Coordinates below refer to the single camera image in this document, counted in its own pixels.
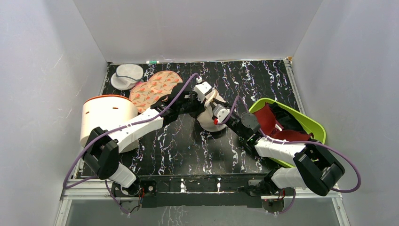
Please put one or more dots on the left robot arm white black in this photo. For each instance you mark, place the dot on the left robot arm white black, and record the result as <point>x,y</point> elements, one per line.
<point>101,152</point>

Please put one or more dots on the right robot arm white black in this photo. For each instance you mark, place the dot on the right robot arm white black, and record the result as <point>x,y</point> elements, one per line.
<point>313,166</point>

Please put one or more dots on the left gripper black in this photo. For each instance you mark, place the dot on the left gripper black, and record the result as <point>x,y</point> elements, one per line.
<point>200,106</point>

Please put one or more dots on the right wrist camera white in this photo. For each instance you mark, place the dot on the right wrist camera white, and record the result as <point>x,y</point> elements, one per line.
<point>220,114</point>

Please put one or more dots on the white cylindrical basket orange rim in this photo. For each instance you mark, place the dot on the white cylindrical basket orange rim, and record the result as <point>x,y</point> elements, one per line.
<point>107,112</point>

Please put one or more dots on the white mesh laundry bag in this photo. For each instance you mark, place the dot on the white mesh laundry bag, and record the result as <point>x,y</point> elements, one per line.
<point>205,118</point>

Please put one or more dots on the small white grey-trimmed laundry bag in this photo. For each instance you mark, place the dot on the small white grey-trimmed laundry bag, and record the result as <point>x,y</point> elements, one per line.
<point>126,76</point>

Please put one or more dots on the floral mesh laundry bag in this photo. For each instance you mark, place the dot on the floral mesh laundry bag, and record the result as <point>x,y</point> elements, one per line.
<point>144,94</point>

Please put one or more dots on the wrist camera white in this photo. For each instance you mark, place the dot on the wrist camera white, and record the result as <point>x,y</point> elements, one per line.
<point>220,114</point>
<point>205,92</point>

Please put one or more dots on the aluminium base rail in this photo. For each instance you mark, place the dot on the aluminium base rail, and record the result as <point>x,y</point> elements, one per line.
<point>212,200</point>

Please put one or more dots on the red garment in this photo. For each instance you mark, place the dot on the red garment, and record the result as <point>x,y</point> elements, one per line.
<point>272,128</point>

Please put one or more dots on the green plastic basin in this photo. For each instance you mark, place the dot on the green plastic basin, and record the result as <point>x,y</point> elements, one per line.
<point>308,124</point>

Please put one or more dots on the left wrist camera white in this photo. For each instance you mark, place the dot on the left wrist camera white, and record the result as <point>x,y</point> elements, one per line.
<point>205,92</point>

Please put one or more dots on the black garment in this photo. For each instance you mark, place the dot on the black garment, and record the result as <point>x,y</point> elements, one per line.
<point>285,118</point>

